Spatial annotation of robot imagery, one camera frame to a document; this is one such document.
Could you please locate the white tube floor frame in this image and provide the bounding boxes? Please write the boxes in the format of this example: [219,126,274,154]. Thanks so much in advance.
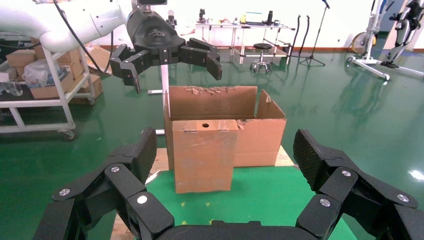
[147,64,171,136]

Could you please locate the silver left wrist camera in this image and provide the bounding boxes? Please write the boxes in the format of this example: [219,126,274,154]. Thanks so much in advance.
[131,0,168,11]

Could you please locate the long brown storage box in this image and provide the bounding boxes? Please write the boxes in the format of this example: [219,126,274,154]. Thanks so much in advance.
[33,44,82,65]

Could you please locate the white metal shelf cart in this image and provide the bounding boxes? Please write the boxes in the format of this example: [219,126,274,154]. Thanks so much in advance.
[0,46,97,141]

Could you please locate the yellow wheel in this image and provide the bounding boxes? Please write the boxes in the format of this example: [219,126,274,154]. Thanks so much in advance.
[350,31,378,56]

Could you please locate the loose cardboard sheet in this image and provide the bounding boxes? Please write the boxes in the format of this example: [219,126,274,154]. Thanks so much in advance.
[84,43,112,76]

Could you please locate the clear plastic bag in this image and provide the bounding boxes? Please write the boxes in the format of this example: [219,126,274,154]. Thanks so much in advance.
[22,58,63,89]

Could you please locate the blue edged laptop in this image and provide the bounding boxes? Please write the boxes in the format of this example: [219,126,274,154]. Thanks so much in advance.
[245,12,267,26]

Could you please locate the clear plastic bottle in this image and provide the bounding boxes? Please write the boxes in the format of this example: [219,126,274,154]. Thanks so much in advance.
[5,80,24,97]

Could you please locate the white exercise machine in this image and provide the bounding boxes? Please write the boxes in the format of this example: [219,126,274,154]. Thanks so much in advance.
[346,0,424,81]

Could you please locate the black curved pole stand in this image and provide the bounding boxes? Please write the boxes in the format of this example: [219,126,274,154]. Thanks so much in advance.
[287,14,302,59]
[299,14,312,59]

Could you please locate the black tripod microphone stand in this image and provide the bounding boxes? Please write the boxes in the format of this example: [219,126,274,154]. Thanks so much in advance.
[299,0,331,67]

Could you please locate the wide brown storage box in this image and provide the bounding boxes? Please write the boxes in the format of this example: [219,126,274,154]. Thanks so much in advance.
[29,71,76,100]

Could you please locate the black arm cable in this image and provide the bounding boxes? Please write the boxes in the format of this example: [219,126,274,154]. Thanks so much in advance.
[52,0,115,74]

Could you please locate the black and white robot legs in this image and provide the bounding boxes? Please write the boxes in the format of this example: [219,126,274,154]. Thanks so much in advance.
[380,0,424,69]

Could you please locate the white frame work table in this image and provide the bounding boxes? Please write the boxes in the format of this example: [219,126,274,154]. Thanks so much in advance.
[195,20,296,65]

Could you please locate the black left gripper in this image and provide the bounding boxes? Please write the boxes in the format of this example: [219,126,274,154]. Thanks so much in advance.
[109,8,223,95]

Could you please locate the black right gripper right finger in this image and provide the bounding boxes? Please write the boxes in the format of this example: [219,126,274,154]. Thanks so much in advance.
[293,129,424,240]

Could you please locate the large open cardboard carton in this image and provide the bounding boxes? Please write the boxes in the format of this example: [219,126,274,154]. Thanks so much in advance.
[163,85,288,171]

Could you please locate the black round stool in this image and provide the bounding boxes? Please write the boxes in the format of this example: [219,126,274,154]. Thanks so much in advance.
[249,43,274,74]

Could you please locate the small brown storage box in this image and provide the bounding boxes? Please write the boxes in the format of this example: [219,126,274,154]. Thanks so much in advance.
[5,49,37,68]

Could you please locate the green table cloth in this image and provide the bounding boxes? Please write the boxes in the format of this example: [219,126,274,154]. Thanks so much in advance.
[132,165,359,240]

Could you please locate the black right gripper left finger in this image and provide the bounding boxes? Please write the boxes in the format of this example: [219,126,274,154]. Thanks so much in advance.
[33,126,175,240]

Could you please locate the small cardboard box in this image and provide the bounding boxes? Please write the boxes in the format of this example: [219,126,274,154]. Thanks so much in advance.
[171,119,240,195]

